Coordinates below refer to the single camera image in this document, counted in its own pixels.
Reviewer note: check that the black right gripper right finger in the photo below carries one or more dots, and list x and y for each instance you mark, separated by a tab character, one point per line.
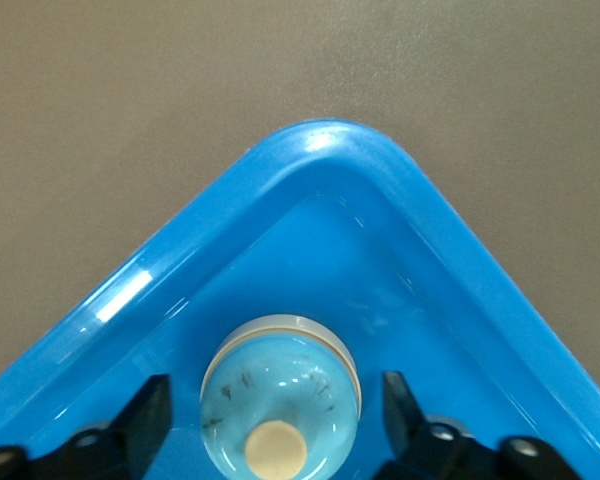
410	425

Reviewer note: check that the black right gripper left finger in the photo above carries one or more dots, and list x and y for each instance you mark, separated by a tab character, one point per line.
140	430

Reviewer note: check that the blue plastic tray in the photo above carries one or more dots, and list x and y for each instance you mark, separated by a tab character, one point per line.
330	240

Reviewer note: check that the blue bell with cream button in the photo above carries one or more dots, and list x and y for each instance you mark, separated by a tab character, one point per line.
280	395

